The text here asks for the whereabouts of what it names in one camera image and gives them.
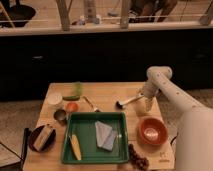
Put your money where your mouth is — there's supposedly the red bowl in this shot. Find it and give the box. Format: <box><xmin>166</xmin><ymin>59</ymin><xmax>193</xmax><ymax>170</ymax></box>
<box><xmin>138</xmin><ymin>116</ymin><xmax>168</xmax><ymax>146</ymax></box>

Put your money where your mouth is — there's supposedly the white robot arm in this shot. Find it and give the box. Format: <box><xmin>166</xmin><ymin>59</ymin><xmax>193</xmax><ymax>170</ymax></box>
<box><xmin>142</xmin><ymin>66</ymin><xmax>213</xmax><ymax>171</ymax></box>

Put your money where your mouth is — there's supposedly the metal spoon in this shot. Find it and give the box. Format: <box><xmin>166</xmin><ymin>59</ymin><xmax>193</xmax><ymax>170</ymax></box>
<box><xmin>83</xmin><ymin>96</ymin><xmax>101</xmax><ymax>112</ymax></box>

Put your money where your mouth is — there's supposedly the blue folded cloth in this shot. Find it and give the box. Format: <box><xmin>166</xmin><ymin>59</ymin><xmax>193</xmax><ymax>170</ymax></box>
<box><xmin>95</xmin><ymin>121</ymin><xmax>117</xmax><ymax>151</ymax></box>

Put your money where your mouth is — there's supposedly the bunch of dark grapes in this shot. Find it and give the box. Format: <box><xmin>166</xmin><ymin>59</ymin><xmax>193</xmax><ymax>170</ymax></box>
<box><xmin>128</xmin><ymin>144</ymin><xmax>149</xmax><ymax>171</ymax></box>

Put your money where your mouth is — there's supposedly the green plastic tray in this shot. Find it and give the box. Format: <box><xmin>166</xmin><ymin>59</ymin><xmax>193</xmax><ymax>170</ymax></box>
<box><xmin>61</xmin><ymin>112</ymin><xmax>129</xmax><ymax>164</ymax></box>

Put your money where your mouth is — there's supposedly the orange tomato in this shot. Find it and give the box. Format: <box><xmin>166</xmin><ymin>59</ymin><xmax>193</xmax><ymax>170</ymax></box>
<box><xmin>65</xmin><ymin>102</ymin><xmax>78</xmax><ymax>112</ymax></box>

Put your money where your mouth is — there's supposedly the yellow corn cob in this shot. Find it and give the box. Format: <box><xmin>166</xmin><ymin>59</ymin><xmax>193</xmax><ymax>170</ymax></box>
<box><xmin>70</xmin><ymin>134</ymin><xmax>82</xmax><ymax>160</ymax></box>

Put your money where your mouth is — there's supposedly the small metal cup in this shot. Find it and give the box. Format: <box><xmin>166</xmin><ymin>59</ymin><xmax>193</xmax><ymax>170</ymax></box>
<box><xmin>53</xmin><ymin>109</ymin><xmax>66</xmax><ymax>122</ymax></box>

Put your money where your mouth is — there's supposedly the white cup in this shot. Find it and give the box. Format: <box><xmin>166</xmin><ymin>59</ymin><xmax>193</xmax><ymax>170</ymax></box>
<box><xmin>47</xmin><ymin>92</ymin><xmax>62</xmax><ymax>106</ymax></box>

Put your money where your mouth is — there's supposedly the dark round plate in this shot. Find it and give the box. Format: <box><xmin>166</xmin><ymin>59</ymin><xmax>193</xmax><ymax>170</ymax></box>
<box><xmin>28</xmin><ymin>126</ymin><xmax>56</xmax><ymax>153</ymax></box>

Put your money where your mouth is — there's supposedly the sandwich slice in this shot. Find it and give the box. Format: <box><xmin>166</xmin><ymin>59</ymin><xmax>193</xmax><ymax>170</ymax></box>
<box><xmin>33</xmin><ymin>125</ymin><xmax>53</xmax><ymax>151</ymax></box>

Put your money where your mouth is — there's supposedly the black stand left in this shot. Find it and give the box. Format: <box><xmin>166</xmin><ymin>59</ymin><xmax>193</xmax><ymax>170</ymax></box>
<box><xmin>0</xmin><ymin>128</ymin><xmax>31</xmax><ymax>171</ymax></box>

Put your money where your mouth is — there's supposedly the black cable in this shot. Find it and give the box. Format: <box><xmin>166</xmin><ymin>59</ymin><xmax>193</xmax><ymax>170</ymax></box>
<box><xmin>170</xmin><ymin>133</ymin><xmax>178</xmax><ymax>147</ymax></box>

